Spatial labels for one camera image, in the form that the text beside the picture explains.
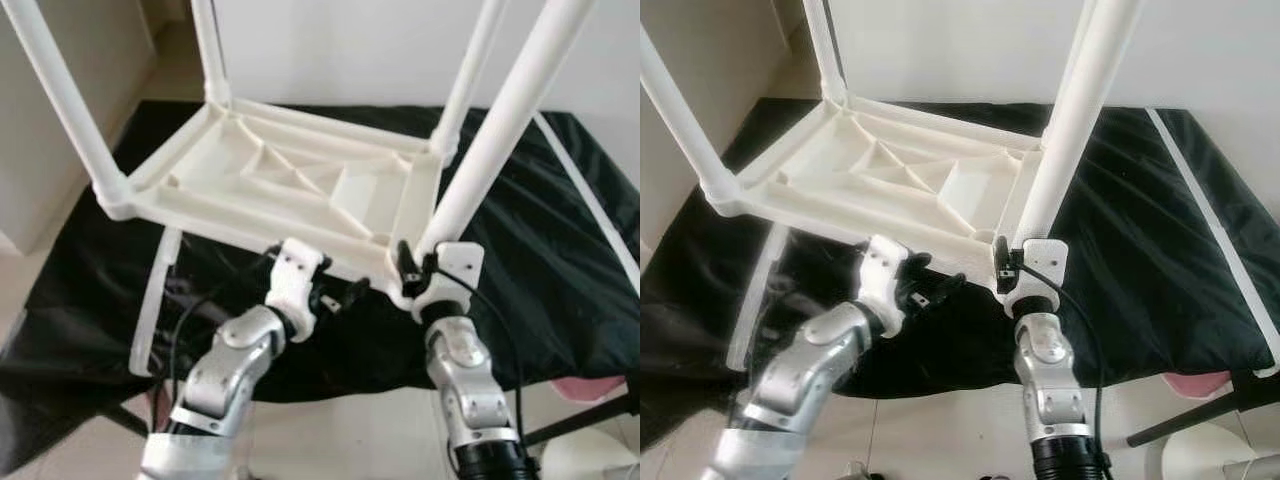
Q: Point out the white plastic table top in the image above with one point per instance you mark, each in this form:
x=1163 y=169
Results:
x=975 y=185
x=370 y=190

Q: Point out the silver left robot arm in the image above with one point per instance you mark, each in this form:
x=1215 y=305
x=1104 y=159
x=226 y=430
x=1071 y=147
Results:
x=225 y=370
x=810 y=370

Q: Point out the black table cover sheet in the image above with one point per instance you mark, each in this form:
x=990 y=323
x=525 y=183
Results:
x=540 y=300
x=1130 y=300

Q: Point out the white tape strip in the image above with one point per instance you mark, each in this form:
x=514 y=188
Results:
x=580 y=180
x=1200 y=200
x=150 y=320
x=755 y=310

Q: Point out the pink plastic object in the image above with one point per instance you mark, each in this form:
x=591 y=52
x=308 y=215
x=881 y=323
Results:
x=1195 y=382
x=590 y=385

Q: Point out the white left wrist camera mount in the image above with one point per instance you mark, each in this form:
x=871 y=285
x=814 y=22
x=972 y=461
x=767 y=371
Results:
x=882 y=280
x=295 y=285

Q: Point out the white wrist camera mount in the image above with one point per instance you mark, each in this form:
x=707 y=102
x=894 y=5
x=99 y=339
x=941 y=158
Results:
x=882 y=280
x=295 y=285
x=460 y=265
x=1045 y=260

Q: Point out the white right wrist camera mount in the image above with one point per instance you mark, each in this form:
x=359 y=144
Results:
x=460 y=265
x=1045 y=260

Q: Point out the black metal table frame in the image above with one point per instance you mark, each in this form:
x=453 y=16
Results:
x=580 y=420
x=1200 y=415

